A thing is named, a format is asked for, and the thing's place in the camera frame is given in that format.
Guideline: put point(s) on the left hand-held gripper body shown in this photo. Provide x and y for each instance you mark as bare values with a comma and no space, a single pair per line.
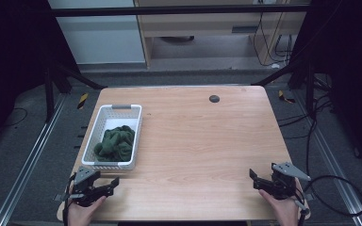
82,176

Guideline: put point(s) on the white cabinet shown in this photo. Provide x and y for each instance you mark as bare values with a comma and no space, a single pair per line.
106,40

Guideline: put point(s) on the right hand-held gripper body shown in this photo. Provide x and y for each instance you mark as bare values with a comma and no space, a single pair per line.
284,182

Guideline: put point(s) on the person's right hand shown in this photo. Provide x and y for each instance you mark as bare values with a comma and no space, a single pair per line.
281,210

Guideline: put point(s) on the aluminium floor rail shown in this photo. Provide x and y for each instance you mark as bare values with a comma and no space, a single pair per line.
336,169
28,160

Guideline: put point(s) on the dark curtain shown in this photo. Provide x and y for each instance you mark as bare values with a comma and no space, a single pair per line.
12,56
352,78

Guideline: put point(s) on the dark round table grommet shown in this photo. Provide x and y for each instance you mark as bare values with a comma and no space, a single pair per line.
214,99

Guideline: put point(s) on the black horizontal frame bar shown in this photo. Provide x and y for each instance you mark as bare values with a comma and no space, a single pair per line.
169,10

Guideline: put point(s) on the white plastic basket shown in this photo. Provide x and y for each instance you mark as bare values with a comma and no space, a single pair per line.
110,117

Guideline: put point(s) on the light wooden desk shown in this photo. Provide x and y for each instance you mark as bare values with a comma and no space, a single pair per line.
201,23

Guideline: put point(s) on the dark green cloth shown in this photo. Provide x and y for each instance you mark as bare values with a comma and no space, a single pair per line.
116,145

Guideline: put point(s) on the person's left hand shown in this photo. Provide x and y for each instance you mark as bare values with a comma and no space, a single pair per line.
81,214

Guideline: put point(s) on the black metal stand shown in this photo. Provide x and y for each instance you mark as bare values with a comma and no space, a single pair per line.
309,91
48,94

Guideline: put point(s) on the black and yellow tape strip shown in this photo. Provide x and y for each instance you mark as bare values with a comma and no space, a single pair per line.
82,101
285,97

